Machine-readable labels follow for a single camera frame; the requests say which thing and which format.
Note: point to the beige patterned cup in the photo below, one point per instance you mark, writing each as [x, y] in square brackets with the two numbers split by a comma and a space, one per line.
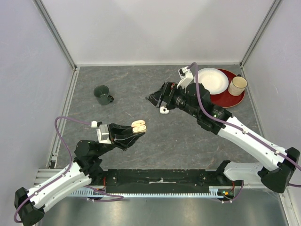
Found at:
[237, 85]

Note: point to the aluminium frame rails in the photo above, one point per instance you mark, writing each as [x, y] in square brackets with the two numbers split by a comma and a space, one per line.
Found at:
[293, 215]

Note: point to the beige earbud charging case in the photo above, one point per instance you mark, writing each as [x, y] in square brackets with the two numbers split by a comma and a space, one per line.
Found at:
[138, 126]

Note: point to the white earbud charging case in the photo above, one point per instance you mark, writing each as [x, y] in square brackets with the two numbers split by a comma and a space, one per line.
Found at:
[163, 110]

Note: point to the dark green mug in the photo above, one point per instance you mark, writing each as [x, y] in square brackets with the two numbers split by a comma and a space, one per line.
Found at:
[102, 94]

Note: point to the white plate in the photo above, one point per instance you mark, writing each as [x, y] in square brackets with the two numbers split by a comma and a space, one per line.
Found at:
[214, 80]

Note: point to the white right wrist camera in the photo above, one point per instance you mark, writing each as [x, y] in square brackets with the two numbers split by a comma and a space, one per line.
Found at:
[186, 77]

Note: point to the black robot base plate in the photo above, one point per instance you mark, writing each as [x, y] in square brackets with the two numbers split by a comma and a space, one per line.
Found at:
[161, 181]

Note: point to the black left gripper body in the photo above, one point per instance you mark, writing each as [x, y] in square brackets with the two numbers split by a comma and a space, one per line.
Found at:
[111, 138]

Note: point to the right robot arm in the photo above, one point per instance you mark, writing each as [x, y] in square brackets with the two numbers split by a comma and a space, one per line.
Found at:
[275, 165]

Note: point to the light blue cable duct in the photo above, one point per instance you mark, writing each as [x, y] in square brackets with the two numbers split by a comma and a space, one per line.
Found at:
[87, 192]

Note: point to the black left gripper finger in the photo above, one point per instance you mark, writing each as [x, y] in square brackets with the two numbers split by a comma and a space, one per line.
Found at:
[130, 140]
[116, 130]

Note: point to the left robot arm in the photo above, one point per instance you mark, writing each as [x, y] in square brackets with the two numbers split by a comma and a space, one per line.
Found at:
[83, 170]

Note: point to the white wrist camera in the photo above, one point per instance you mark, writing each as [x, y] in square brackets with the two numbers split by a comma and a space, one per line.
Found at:
[102, 131]
[186, 77]

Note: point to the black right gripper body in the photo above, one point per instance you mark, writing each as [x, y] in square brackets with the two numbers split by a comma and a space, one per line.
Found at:
[177, 98]

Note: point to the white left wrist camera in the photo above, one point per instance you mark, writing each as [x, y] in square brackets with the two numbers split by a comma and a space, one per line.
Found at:
[102, 131]

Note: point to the red round tray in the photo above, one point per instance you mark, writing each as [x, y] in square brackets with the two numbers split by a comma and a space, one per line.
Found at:
[225, 99]

